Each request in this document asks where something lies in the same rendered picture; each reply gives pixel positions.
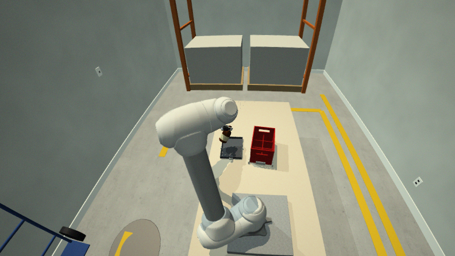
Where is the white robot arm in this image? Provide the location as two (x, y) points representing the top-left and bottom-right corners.
(155, 97), (272, 249)

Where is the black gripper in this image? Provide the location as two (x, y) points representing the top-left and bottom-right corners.
(220, 125), (233, 131)

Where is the brown glass bottle with cream label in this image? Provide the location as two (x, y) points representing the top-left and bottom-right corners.
(219, 130), (231, 143)

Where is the red crate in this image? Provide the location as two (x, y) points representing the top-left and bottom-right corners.
(250, 126), (275, 165)

